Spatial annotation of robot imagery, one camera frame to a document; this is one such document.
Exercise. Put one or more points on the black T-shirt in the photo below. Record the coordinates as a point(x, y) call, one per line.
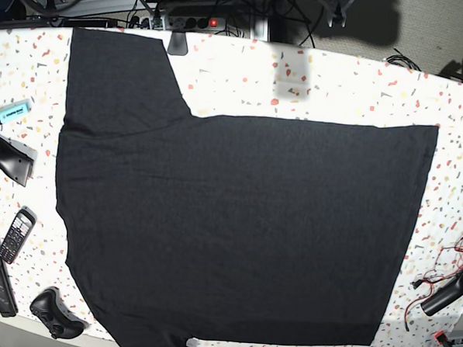
point(243, 229)

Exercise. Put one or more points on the grey power strip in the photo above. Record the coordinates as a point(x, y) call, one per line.
point(167, 22)

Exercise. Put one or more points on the black game controller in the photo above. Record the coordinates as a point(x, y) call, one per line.
point(45, 308)

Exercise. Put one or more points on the turquoise highlighter marker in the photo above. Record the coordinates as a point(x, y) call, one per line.
point(14, 111)

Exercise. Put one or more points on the black cylindrical tool right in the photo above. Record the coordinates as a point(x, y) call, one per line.
point(444, 296)

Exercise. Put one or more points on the aluminium frame rail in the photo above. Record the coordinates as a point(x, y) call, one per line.
point(97, 7)

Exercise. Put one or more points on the black cordless phone handset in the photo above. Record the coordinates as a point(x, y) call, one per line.
point(22, 224)

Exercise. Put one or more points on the black plastic handle piece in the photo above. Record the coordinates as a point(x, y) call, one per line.
point(14, 163)

